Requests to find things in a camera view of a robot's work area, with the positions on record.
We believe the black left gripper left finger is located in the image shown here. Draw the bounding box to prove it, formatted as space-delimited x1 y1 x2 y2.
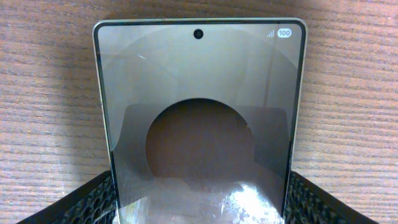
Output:
19 170 116 224

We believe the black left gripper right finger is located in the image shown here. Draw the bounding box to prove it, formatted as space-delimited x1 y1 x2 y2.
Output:
284 171 377 224

